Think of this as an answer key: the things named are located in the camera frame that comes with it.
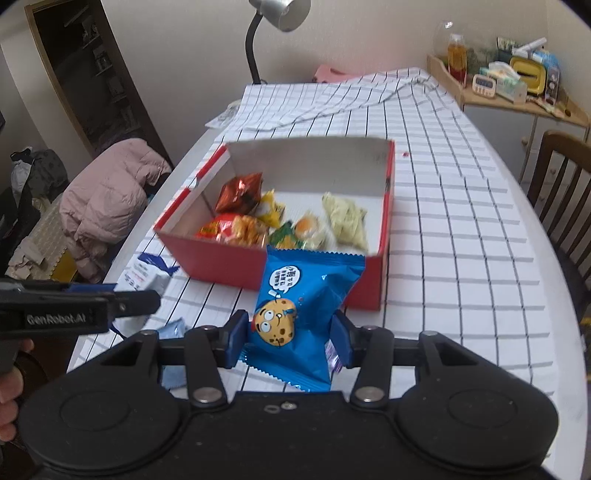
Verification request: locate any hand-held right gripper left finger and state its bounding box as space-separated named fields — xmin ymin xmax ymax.
xmin=99 ymin=309 xmax=250 ymax=409

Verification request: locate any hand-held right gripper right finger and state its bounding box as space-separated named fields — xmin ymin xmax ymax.
xmin=331 ymin=309 xmax=485 ymax=409

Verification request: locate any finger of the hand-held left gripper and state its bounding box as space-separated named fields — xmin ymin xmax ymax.
xmin=69 ymin=283 xmax=117 ymax=295
xmin=108 ymin=289 xmax=162 ymax=331

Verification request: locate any white packet with blue print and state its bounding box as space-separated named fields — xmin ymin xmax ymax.
xmin=122 ymin=252 xmax=181 ymax=292

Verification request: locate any blue cookie packet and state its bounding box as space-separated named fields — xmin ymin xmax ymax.
xmin=239 ymin=244 xmax=367 ymax=393

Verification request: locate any red cardboard box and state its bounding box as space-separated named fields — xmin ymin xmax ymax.
xmin=153 ymin=137 xmax=396 ymax=312

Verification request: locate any orange snack packet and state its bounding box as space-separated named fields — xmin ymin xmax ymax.
xmin=196 ymin=213 xmax=269 ymax=248

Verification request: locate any green cracker packet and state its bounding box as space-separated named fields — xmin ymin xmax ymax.
xmin=268 ymin=220 xmax=301 ymax=250

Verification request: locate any clear packet with yellow pastry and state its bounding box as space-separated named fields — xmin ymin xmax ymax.
xmin=295 ymin=211 xmax=329 ymax=253

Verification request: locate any pale green snack bag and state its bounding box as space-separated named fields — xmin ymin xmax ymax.
xmin=321 ymin=191 xmax=370 ymax=253

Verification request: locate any yellow snack packet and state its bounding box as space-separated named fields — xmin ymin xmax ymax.
xmin=256 ymin=189 xmax=285 ymax=230

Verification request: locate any red foil snack bag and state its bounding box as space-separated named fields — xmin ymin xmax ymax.
xmin=215 ymin=172 xmax=264 ymax=216

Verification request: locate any person's left hand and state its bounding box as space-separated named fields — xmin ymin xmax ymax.
xmin=0 ymin=340 xmax=36 ymax=445

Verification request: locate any cream quilted cover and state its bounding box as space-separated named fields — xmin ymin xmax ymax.
xmin=6 ymin=207 xmax=79 ymax=281

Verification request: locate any pink down jacket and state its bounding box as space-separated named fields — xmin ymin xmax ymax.
xmin=59 ymin=137 xmax=173 ymax=283

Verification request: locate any dark clothes pile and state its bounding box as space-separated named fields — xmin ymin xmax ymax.
xmin=8 ymin=147 xmax=70 ymax=200

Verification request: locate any white checked tablecloth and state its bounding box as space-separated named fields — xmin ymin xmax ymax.
xmin=67 ymin=67 xmax=557 ymax=402

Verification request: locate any white paper sheet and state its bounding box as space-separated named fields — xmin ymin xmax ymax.
xmin=205 ymin=99 xmax=243 ymax=130

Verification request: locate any dark wooden bookshelf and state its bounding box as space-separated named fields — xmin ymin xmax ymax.
xmin=25 ymin=0 xmax=175 ymax=168

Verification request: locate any wooden chair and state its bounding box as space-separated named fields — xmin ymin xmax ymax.
xmin=526 ymin=130 xmax=591 ymax=326

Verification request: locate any pink box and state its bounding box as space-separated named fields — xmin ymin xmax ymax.
xmin=312 ymin=64 xmax=357 ymax=84

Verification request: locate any wooden side cabinet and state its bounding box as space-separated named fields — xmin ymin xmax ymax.
xmin=427 ymin=54 xmax=591 ymax=186

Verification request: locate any white digital timer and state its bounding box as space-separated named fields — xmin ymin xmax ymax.
xmin=471 ymin=74 xmax=498 ymax=96

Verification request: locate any orange drink bottle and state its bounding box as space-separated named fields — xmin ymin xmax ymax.
xmin=446 ymin=32 xmax=468 ymax=82

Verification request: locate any green tissue pack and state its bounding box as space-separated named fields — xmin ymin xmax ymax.
xmin=479 ymin=62 xmax=528 ymax=103

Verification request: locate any silver desk lamp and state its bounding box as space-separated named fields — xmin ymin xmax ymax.
xmin=244 ymin=0 xmax=311 ymax=86

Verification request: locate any yellow tissue box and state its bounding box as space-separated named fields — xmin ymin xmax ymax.
xmin=510 ymin=55 xmax=550 ymax=96

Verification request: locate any blue patterned packet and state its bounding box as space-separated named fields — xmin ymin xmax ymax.
xmin=544 ymin=52 xmax=563 ymax=105

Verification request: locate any white tube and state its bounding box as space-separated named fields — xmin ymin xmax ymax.
xmin=512 ymin=37 xmax=548 ymax=59

